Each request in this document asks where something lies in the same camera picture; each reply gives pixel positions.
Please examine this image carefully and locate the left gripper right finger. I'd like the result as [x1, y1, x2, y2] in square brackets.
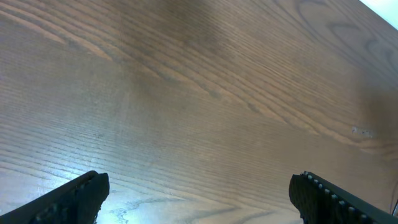
[289, 171, 397, 224]

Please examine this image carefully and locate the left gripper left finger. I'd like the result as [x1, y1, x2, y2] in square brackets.
[1, 170, 109, 224]

